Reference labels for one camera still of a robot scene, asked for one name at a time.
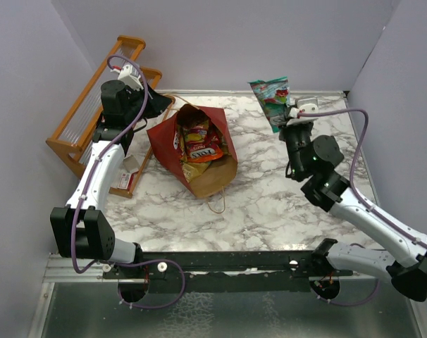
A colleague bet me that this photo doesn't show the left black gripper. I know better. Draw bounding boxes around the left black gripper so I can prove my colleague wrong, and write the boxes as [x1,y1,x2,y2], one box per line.
[124,80,171,124]

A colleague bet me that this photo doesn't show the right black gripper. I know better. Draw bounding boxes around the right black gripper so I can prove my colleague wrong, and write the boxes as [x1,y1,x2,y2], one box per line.
[278,103,312,178]

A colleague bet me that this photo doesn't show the teal Fox's mint candy bag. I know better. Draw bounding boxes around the teal Fox's mint candy bag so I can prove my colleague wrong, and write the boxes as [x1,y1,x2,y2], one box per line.
[248,77,290,133]

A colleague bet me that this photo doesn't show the orange Fox's fruits candy bag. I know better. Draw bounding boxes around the orange Fox's fruits candy bag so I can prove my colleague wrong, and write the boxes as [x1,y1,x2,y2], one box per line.
[182,118,224,163]

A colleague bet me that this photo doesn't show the red paper bag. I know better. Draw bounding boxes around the red paper bag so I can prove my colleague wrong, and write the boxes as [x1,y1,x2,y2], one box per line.
[147,101,238,200]

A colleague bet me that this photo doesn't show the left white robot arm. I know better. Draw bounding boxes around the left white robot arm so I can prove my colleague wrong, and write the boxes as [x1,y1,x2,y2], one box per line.
[50,80,172,278]

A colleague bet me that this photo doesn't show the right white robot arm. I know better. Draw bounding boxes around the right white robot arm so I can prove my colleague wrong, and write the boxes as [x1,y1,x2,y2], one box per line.
[280,121,427,302]

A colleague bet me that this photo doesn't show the gold snack packet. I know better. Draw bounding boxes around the gold snack packet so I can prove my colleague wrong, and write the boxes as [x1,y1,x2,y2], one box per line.
[180,161,211,182]

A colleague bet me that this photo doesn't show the red white small box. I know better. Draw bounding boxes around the red white small box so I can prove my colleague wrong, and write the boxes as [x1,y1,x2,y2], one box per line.
[117,156,140,190]

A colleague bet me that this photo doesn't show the orange wooden rack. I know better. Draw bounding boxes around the orange wooden rack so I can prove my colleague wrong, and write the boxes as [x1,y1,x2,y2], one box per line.
[46,35,162,199]

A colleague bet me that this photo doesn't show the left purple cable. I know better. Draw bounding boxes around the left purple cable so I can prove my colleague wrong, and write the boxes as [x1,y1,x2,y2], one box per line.
[70,54,186,310]

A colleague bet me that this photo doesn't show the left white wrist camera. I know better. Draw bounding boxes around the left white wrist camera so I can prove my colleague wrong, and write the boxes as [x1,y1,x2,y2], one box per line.
[111,63,144,91]

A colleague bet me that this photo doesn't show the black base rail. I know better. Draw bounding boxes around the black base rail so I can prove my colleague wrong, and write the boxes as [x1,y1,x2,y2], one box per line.
[103,251,352,294]

